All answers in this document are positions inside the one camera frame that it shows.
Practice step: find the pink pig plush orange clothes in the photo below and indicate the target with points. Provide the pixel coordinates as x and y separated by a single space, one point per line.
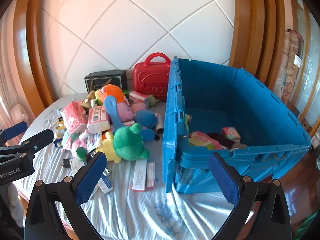
112 93

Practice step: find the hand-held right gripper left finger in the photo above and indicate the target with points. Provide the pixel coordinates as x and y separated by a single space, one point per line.
88 180

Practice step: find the olive green plush toy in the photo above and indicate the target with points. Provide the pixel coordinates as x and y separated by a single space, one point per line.
151 101

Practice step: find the black gift box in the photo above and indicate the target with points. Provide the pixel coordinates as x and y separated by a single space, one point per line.
105 80

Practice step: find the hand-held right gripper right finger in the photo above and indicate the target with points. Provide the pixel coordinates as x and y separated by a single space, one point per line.
223 180

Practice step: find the blue plastic rice paddle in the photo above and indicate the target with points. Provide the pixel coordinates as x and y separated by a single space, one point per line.
113 107

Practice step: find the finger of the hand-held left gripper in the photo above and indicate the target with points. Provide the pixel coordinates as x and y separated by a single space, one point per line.
15 130
38 139

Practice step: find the light green plush toy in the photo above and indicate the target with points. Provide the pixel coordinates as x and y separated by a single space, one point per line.
100 94

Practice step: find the small white bottle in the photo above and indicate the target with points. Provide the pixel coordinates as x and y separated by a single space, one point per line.
94 103

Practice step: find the floral patterned roll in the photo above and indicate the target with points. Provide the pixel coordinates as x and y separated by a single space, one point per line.
290 67

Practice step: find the long white pink box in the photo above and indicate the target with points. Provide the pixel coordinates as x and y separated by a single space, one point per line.
140 177
150 175

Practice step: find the clear plastic bag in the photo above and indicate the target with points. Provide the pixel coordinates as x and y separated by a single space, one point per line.
20 110

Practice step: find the white wall socket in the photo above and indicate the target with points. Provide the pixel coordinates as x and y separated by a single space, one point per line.
129 76

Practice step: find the small pink white tissue pack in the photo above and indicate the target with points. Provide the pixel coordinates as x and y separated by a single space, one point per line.
138 98

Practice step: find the dark green round container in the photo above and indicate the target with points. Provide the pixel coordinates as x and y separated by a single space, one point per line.
81 152

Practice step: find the grey cylinder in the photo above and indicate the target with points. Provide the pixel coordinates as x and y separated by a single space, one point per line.
160 125

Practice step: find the cream bear plush blue dress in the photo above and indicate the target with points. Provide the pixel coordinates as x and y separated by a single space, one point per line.
58 142

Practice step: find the blue plastic storage bin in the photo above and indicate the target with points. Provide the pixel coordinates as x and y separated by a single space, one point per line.
250 92

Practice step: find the red toy suitcase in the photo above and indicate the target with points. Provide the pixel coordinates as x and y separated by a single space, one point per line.
150 80

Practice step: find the white tissue pack pink label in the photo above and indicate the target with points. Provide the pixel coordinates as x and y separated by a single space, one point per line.
98 118

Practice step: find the pink pig plush teal body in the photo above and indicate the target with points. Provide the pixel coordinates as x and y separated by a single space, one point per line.
72 141

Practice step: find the green frog plush toy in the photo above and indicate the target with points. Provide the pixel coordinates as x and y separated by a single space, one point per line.
130 142

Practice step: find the silver metal spring clip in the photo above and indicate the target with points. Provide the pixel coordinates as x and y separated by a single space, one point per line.
107 172

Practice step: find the brown bear plush toy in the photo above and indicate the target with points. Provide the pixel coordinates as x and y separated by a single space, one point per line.
87 101

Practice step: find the pink yellow pack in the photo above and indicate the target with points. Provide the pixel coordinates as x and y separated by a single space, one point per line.
200 140

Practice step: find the pink cartoon box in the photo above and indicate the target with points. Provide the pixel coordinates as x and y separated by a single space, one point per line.
231 133

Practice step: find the blue plush toy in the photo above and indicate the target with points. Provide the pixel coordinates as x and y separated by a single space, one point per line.
146 117

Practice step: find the green cloth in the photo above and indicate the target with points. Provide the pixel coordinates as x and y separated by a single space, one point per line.
308 227

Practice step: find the wooden door frame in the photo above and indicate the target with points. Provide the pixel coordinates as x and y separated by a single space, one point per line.
257 30
32 42

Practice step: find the white blue medicine box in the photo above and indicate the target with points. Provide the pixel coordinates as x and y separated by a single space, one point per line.
106 186

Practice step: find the black plug adapter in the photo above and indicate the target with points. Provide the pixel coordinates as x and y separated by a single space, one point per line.
67 163

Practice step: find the white paper tag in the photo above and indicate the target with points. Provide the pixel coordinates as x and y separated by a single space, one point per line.
77 166

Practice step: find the yellow plush toy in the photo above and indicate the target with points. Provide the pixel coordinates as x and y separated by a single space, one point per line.
107 150

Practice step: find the pink flower print tissue pack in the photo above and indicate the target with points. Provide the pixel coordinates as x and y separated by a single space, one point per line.
72 116

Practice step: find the white blue wipes pack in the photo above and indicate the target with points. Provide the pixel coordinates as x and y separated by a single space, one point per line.
94 141

